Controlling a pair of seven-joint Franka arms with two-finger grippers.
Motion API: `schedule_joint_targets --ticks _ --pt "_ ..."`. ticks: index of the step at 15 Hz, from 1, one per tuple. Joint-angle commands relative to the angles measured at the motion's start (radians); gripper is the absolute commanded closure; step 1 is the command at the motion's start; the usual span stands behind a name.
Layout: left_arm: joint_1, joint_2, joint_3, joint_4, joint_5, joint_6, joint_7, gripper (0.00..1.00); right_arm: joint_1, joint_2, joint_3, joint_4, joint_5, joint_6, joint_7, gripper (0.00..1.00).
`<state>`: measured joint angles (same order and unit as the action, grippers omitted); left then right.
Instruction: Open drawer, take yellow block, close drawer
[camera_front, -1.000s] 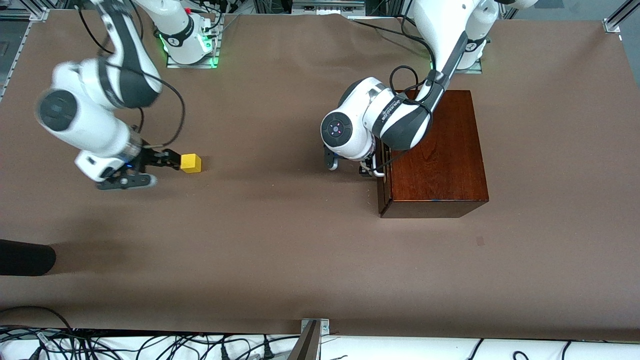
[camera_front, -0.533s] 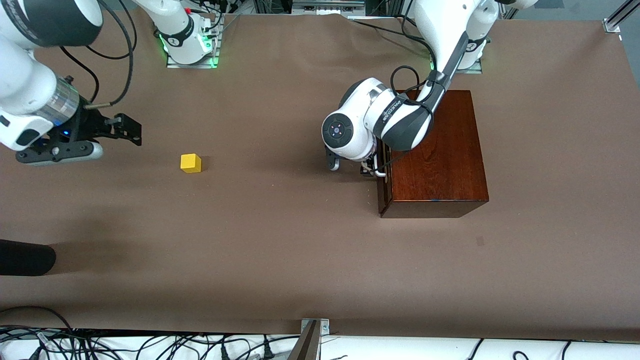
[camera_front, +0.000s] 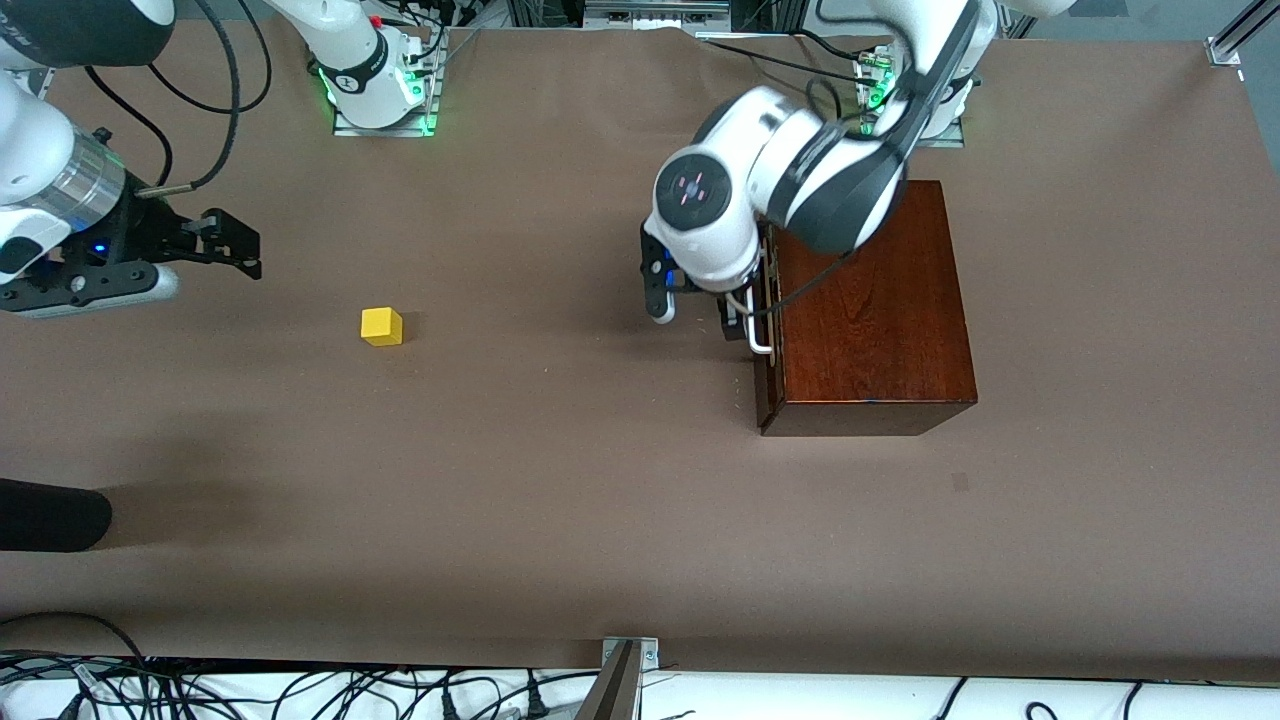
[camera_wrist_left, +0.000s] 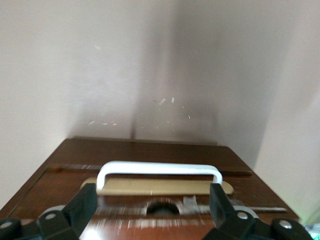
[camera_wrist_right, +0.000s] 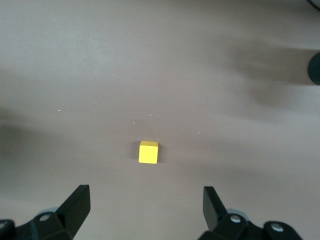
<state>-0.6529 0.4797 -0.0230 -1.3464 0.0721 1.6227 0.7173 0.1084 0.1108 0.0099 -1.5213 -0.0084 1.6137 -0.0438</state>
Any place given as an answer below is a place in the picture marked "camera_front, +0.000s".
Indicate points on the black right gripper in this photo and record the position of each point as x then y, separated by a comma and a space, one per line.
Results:
143, 232

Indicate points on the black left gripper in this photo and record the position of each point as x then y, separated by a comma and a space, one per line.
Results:
729, 318

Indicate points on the yellow block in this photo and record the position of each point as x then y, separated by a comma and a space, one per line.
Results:
381, 327

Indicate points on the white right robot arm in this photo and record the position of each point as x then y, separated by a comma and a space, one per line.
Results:
40, 150

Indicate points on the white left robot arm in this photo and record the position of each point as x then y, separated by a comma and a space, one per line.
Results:
720, 210

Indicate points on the dark wooden drawer cabinet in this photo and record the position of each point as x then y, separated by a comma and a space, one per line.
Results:
870, 330

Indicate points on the brown paper table cover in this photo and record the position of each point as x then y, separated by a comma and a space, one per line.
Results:
500, 450

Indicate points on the black cylinder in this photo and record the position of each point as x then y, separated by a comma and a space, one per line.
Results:
50, 515

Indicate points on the grey rack device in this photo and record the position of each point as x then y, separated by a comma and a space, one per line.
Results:
650, 15

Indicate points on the black power plug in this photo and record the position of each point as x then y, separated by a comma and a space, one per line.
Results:
537, 705
450, 708

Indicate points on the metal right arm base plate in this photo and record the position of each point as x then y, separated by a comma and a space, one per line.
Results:
350, 128

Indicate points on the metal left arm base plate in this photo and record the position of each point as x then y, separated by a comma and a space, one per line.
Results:
950, 140

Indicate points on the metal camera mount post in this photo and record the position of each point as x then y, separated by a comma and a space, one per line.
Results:
625, 670

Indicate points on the aluminium frame profile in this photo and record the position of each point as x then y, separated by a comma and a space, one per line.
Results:
1225, 48

